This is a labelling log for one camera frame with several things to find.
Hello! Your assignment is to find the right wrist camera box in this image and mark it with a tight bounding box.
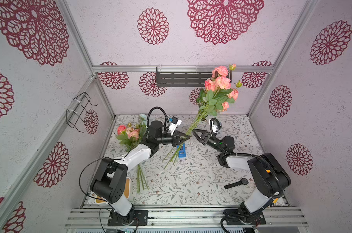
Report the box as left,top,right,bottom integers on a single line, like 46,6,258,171
209,118,222,135

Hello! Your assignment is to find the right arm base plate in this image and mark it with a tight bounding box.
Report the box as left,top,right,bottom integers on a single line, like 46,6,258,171
221,208,266,225

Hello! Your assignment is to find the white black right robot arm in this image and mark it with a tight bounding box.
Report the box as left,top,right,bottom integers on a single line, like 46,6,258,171
192,129,291,214

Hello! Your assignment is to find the mixed pastel flower bouquet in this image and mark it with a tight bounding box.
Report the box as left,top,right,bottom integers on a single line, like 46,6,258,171
116,114,149,193

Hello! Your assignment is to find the black round knob tool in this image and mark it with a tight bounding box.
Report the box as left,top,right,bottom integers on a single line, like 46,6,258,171
224,178,249,189

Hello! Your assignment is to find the black wire wall rack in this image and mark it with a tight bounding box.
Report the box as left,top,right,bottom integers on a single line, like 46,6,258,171
65,92,97,133

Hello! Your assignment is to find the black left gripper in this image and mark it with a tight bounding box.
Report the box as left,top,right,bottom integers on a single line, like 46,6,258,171
157,130,190,148

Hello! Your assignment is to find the wooden lid tissue box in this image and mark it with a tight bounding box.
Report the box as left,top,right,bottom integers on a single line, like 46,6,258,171
95,177,131,204

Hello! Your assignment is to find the pink rose bouquet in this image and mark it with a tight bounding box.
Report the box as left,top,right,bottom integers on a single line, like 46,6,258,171
163,63,243,170

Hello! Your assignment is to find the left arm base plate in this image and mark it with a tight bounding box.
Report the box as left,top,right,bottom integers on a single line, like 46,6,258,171
108,209,149,227

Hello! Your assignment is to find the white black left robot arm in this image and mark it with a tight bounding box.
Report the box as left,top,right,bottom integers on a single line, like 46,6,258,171
90,131,190,217

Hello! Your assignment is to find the grey wall shelf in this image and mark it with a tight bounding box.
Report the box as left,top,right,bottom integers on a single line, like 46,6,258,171
156,66,232,88

